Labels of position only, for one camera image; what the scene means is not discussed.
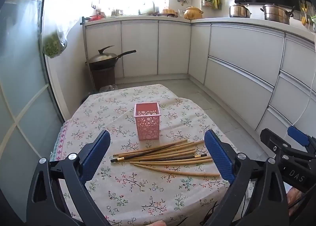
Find pink perforated utensil holder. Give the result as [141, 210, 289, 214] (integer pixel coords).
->
[133, 102, 161, 141]

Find brown wicker bin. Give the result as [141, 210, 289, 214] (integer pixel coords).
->
[91, 66, 116, 91]

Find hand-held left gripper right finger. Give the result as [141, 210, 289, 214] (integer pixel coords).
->
[204, 129, 289, 226]

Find floral tablecloth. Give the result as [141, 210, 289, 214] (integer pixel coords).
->
[51, 84, 250, 226]

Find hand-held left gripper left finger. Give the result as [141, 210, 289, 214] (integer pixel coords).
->
[26, 130, 111, 226]

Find pile of wooden chopsticks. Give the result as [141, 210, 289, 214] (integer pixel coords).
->
[112, 139, 221, 177]

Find dark chopstick with gold band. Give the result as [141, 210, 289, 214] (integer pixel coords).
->
[133, 153, 208, 163]
[110, 144, 177, 163]

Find plastic bag of green vegetables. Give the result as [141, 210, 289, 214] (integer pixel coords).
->
[41, 0, 79, 58]

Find wall rack with packets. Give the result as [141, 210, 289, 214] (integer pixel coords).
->
[202, 0, 221, 10]

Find large steel pot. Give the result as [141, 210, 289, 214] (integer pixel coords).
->
[260, 4, 295, 25]

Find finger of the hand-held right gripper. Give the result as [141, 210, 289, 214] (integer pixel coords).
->
[260, 128, 294, 153]
[287, 126, 316, 153]

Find white kitchen counter cabinets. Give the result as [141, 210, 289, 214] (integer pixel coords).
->
[83, 16, 316, 147]

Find black wok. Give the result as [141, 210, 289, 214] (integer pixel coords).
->
[88, 50, 137, 70]

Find frosted glass sliding door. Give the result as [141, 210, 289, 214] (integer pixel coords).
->
[0, 0, 65, 192]

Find small steel pot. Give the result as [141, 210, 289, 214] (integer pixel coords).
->
[229, 0, 252, 18]

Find white pot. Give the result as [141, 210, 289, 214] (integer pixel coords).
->
[138, 1, 156, 15]

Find clear plastic bag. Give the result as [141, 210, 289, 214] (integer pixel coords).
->
[99, 84, 119, 92]

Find brown clay pot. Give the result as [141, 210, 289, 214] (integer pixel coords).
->
[184, 6, 204, 20]

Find person's right hand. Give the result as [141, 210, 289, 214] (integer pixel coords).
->
[286, 186, 313, 210]

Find wok lid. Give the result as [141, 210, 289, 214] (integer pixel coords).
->
[89, 45, 118, 64]

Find brown woven basket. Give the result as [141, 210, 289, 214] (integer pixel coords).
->
[158, 7, 178, 17]

